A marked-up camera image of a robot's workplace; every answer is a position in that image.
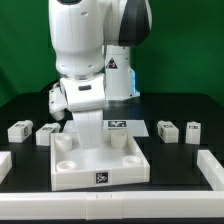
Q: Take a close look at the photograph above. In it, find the white U-shaped obstacle fence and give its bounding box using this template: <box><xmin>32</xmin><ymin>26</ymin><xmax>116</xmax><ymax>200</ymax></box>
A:
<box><xmin>0</xmin><ymin>150</ymin><xmax>224</xmax><ymax>220</ymax></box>

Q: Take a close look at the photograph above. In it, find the white square tabletop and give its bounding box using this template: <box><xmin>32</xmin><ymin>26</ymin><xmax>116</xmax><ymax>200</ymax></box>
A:
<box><xmin>50</xmin><ymin>129</ymin><xmax>150</xmax><ymax>191</ymax></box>

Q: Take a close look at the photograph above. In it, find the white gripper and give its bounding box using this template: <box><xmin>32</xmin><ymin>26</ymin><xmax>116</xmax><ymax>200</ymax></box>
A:
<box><xmin>49</xmin><ymin>73</ymin><xmax>105</xmax><ymax>149</ymax></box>

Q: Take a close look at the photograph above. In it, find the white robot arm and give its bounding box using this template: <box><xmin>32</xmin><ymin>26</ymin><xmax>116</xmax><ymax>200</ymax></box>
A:
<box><xmin>48</xmin><ymin>0</ymin><xmax>152</xmax><ymax>149</ymax></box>

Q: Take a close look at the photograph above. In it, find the white marker sheet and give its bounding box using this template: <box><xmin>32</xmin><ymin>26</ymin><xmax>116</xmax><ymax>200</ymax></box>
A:
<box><xmin>63</xmin><ymin>120</ymin><xmax>149</xmax><ymax>137</ymax></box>

